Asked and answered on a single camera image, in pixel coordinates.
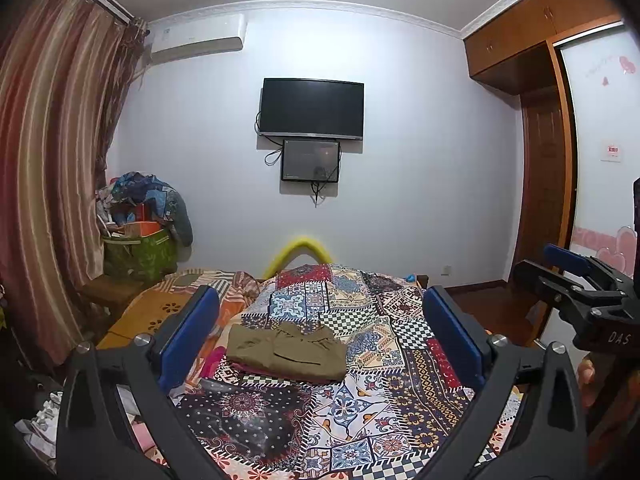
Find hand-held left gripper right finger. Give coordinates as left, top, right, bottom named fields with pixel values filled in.
left=422, top=285, right=601, bottom=480

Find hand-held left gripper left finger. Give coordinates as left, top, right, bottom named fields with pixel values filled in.
left=55, top=285, right=221, bottom=480

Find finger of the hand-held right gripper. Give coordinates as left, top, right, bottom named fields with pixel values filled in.
left=544, top=244, right=633, bottom=286
left=512, top=259, right=626, bottom=311

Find olive green pants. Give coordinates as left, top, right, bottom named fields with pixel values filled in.
left=226, top=322, right=348, bottom=382

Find person's right hand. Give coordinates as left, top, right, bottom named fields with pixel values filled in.
left=576, top=352, right=601, bottom=408

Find pink folded cloth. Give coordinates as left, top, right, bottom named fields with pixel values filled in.
left=229, top=361, right=306, bottom=380

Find green storage bag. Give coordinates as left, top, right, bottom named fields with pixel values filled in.
left=102, top=230, right=180, bottom=286

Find brown wooden bench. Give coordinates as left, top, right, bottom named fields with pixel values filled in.
left=80, top=272, right=181, bottom=313

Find orange box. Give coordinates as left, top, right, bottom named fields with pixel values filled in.
left=122, top=219, right=166, bottom=237

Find patchwork printed bed sheet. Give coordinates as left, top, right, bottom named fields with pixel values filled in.
left=97, top=262, right=531, bottom=480

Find yellow curved headboard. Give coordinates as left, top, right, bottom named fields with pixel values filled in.
left=262, top=237, right=333, bottom=281

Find pile of clothes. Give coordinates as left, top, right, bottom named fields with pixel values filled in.
left=97, top=171, right=194, bottom=248

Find white crumpled cloth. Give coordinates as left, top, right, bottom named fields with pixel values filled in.
left=15, top=390, right=63, bottom=461

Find brown wooden wardrobe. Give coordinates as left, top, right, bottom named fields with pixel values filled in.
left=462, top=0, right=628, bottom=348

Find striped brown curtain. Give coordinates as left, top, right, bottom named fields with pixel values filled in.
left=0, top=0, right=151, bottom=376

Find white air conditioner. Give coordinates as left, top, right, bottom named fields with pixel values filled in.
left=147, top=14, right=248, bottom=63

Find small black wall monitor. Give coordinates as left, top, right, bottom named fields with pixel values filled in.
left=280, top=139, right=342, bottom=183

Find black wall television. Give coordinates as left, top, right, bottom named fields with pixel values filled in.
left=257, top=77, right=366, bottom=142

